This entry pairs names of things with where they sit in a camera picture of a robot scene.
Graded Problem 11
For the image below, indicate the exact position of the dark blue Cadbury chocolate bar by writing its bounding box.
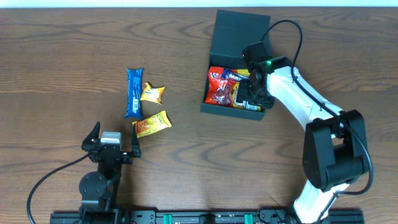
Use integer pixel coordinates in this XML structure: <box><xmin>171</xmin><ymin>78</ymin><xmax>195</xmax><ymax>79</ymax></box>
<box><xmin>220</xmin><ymin>68</ymin><xmax>249</xmax><ymax>82</ymax></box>

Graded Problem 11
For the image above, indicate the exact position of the small dark blue box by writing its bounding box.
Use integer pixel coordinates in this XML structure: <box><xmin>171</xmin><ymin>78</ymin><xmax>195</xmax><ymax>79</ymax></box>
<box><xmin>246</xmin><ymin>105</ymin><xmax>261</xmax><ymax>111</ymax></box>

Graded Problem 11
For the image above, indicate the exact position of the red Hacks candy bag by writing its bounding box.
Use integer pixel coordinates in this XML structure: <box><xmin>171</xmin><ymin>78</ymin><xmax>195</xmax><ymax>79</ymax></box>
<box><xmin>204</xmin><ymin>67</ymin><xmax>236</xmax><ymax>107</ymax></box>

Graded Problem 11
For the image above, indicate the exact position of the yellow Hacks candy bag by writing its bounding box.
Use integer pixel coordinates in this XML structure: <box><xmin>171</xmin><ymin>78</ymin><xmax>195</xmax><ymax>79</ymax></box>
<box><xmin>231</xmin><ymin>68</ymin><xmax>264</xmax><ymax>112</ymax></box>

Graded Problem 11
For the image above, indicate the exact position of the long blue snack bar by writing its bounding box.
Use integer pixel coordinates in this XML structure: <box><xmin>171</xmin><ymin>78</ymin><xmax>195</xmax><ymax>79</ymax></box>
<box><xmin>124</xmin><ymin>68</ymin><xmax>144</xmax><ymax>119</ymax></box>

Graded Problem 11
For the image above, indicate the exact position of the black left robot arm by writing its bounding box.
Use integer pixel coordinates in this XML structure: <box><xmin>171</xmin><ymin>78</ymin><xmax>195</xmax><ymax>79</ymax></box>
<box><xmin>77</xmin><ymin>122</ymin><xmax>141</xmax><ymax>224</ymax></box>

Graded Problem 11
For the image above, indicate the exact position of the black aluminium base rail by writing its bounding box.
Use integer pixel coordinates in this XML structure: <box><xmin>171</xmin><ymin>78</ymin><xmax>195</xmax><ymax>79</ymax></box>
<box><xmin>49</xmin><ymin>208</ymin><xmax>365</xmax><ymax>224</ymax></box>

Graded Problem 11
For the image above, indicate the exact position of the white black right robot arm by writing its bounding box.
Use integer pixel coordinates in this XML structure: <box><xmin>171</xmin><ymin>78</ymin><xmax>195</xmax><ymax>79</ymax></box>
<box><xmin>236</xmin><ymin>42</ymin><xmax>374</xmax><ymax>223</ymax></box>

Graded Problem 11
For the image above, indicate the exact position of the dark green open box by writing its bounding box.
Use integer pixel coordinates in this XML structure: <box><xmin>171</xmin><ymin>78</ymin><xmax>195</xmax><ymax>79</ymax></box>
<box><xmin>200</xmin><ymin>9</ymin><xmax>271</xmax><ymax>121</ymax></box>

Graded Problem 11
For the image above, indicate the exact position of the small yellow candy packet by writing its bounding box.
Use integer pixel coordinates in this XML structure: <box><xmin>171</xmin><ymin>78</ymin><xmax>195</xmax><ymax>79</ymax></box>
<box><xmin>140</xmin><ymin>82</ymin><xmax>165</xmax><ymax>105</ymax></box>

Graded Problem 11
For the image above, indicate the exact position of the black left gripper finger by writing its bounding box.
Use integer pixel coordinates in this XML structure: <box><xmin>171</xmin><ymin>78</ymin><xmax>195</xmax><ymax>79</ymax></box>
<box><xmin>131</xmin><ymin>124</ymin><xmax>141</xmax><ymax>152</ymax></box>
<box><xmin>82</xmin><ymin>121</ymin><xmax>100</xmax><ymax>144</ymax></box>

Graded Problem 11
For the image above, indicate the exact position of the yellow orange snack packet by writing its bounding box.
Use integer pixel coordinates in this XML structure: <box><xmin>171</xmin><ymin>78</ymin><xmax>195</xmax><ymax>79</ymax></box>
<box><xmin>132</xmin><ymin>110</ymin><xmax>172</xmax><ymax>138</ymax></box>

